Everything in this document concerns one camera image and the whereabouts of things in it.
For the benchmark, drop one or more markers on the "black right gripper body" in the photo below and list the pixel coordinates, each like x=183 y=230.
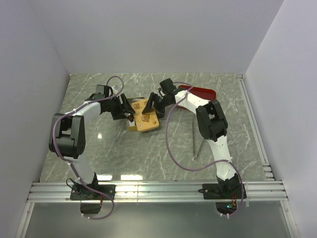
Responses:
x=159 y=106

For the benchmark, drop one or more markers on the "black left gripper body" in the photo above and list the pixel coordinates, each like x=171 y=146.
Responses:
x=115 y=107

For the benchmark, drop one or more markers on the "brown chocolate piece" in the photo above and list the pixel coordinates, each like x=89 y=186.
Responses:
x=130 y=118

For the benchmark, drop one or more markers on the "silver tin lid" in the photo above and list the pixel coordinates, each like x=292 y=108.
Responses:
x=147 y=121

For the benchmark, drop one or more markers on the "silver metal tweezers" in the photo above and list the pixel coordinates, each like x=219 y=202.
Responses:
x=196 y=151

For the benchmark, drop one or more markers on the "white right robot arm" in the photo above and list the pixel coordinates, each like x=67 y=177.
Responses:
x=212 y=125

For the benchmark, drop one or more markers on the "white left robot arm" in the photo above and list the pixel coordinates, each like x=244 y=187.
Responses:
x=68 y=137

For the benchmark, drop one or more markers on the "gold metal tin box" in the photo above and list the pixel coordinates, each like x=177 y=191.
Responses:
x=131 y=125

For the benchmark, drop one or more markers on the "red rectangular tray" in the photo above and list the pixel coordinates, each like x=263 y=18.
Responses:
x=200 y=93

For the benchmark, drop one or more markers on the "electronics board with led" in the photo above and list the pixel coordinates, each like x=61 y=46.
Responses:
x=227 y=208

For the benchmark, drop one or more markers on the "black box under rail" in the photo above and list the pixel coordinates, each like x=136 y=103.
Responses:
x=90 y=208

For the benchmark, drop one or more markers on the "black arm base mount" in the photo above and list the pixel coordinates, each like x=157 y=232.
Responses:
x=217 y=191

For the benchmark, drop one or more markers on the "aluminium rail frame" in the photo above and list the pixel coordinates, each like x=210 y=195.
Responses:
x=145 y=195

